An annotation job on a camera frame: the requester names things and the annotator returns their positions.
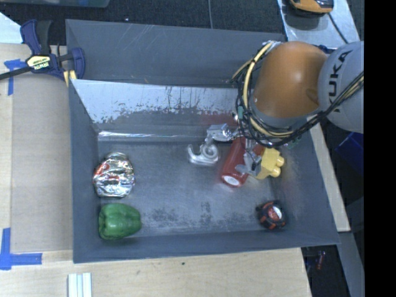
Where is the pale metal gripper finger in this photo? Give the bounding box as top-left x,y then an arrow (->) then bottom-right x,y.
203,132 -> 232,151
206,123 -> 229,137

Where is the shiny silver metal hook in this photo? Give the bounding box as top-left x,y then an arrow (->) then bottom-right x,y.
186,143 -> 220,167

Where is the red can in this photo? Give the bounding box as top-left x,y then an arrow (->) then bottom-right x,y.
220,136 -> 264,187

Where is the yellow toy block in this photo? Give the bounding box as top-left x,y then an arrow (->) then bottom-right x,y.
254,147 -> 286,181

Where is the grey metal bin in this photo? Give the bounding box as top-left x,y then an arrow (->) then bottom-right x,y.
64,19 -> 342,264

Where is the black and orange tape measure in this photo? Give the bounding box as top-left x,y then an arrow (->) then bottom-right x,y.
255,200 -> 287,231

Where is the crumpled silver and red packet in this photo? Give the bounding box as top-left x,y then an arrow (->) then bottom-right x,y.
92,152 -> 136,199

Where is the green bell pepper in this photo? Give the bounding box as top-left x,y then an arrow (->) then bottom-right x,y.
98,202 -> 143,241

